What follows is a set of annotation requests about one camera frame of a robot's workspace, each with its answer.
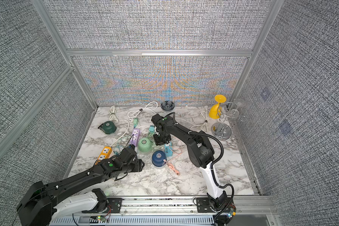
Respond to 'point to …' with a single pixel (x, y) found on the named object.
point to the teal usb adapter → (151, 129)
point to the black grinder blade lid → (167, 105)
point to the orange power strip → (105, 154)
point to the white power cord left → (114, 117)
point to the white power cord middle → (151, 106)
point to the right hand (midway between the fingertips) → (159, 140)
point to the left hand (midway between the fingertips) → (143, 164)
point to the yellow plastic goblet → (215, 110)
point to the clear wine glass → (233, 113)
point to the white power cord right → (205, 115)
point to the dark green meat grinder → (108, 127)
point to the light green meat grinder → (144, 145)
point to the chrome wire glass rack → (222, 130)
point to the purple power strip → (135, 137)
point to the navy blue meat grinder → (158, 158)
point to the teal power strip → (168, 149)
